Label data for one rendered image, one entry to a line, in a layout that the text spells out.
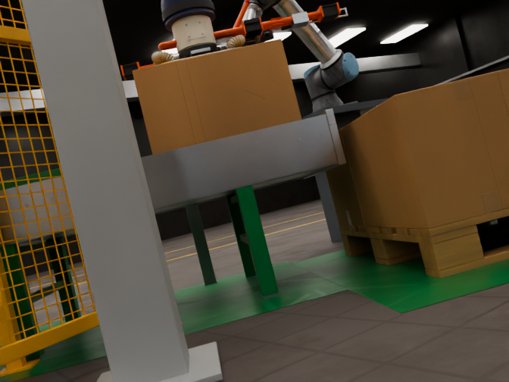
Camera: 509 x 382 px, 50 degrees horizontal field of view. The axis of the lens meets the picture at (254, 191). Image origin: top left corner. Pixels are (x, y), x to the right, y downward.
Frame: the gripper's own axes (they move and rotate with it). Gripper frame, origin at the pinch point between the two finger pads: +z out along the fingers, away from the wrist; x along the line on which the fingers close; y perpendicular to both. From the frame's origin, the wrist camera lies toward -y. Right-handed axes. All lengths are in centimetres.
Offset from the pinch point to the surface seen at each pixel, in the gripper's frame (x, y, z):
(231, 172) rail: -62, 28, 35
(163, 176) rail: -58, 52, 35
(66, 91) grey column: -43, 65, 110
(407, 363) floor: -110, 14, 137
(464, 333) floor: -109, -1, 130
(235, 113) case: -38.3, 20.2, 20.0
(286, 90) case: -33.7, -1.8, 20.0
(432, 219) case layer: -91, -22, 79
